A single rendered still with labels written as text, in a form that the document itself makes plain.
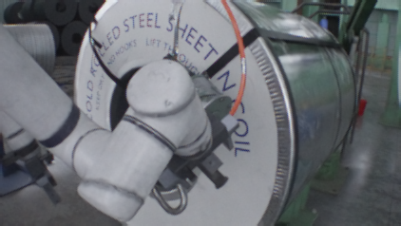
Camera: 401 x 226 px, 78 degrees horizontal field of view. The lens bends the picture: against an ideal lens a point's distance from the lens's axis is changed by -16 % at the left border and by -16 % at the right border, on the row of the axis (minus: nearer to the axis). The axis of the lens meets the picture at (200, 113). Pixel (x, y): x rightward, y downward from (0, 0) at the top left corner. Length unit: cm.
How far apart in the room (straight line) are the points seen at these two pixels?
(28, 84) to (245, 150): 66
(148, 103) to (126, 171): 9
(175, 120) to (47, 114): 18
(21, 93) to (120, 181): 18
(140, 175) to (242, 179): 60
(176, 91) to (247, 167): 58
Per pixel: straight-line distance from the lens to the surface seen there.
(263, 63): 82
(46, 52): 597
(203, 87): 78
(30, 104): 43
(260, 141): 86
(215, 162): 55
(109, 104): 133
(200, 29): 93
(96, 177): 38
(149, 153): 37
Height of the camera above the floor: 116
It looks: 15 degrees down
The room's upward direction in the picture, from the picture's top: 4 degrees clockwise
